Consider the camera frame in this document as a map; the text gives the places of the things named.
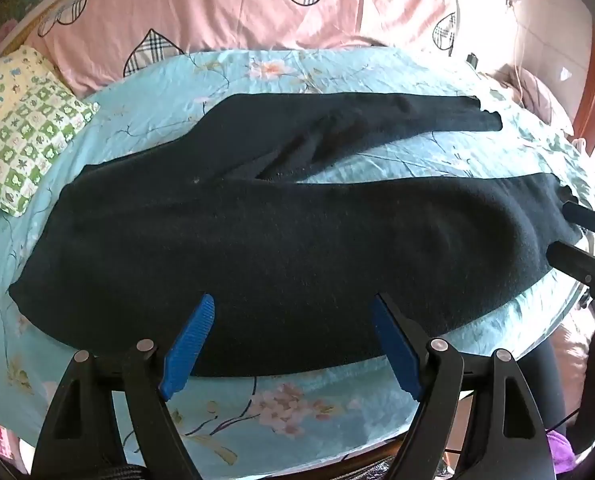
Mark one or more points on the wooden bed frame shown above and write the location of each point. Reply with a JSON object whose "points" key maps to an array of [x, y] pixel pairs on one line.
{"points": [[362, 460]]}

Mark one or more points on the white wall switch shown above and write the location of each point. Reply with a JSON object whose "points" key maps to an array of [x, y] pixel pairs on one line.
{"points": [[565, 74]]}

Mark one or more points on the black charger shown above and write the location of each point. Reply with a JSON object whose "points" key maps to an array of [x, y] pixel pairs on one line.
{"points": [[472, 61]]}

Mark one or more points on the purple cloth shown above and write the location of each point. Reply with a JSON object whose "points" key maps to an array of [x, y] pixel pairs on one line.
{"points": [[560, 452]]}

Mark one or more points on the green patterned pillow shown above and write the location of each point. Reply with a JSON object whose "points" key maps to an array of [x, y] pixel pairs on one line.
{"points": [[27, 125]]}

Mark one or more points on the black pants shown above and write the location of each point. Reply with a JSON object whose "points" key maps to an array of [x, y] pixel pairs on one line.
{"points": [[277, 260]]}

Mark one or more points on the pink quilt with plaid hearts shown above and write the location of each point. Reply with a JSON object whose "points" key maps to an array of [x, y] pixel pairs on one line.
{"points": [[227, 10]]}

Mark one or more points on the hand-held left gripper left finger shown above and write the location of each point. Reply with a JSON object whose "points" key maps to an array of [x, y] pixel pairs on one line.
{"points": [[187, 350]]}

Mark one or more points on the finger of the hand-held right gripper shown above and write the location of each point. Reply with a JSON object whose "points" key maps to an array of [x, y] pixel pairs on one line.
{"points": [[575, 260], [590, 219]]}

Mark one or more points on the grey-pink pillow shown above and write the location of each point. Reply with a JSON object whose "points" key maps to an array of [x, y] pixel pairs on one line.
{"points": [[537, 95]]}

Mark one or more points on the wall socket with plug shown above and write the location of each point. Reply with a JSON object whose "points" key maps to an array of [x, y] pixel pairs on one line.
{"points": [[512, 1]]}

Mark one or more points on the blue floral bedsheet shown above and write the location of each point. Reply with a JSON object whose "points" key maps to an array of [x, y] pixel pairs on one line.
{"points": [[142, 110]]}

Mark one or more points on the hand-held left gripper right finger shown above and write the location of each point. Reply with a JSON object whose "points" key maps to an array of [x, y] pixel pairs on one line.
{"points": [[395, 345]]}

